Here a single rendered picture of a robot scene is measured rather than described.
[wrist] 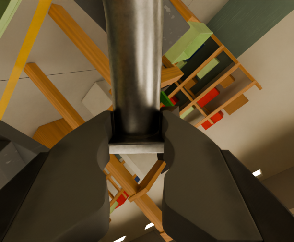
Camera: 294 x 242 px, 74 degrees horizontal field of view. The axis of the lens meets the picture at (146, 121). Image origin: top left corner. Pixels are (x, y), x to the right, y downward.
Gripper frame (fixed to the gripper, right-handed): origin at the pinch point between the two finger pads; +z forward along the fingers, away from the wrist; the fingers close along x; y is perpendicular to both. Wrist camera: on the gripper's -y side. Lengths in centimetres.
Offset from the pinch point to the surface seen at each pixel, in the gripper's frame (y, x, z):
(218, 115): 264, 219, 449
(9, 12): -4.6, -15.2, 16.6
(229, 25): 46, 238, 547
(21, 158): 5.2, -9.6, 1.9
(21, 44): 25, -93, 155
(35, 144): 4.3, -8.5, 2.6
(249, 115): 272, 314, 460
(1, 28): -2.9, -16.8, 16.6
